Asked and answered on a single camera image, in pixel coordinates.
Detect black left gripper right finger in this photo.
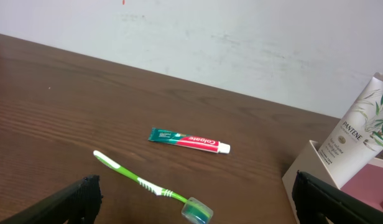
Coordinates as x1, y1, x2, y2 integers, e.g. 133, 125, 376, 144
292, 171, 383, 224

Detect white Pantene conditioner tube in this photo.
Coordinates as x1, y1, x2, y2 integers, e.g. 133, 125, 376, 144
318, 73, 383, 188

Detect green white toothbrush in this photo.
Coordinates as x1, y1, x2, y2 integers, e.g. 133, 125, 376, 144
93, 151, 213, 224

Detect white box pink interior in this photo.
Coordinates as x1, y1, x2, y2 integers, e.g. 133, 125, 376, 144
281, 139, 383, 224

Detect Colgate toothpaste tube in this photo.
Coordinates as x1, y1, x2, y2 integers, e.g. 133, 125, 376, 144
148, 128, 231, 154

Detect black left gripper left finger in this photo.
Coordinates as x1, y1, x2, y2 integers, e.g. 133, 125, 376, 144
0, 175, 103, 224

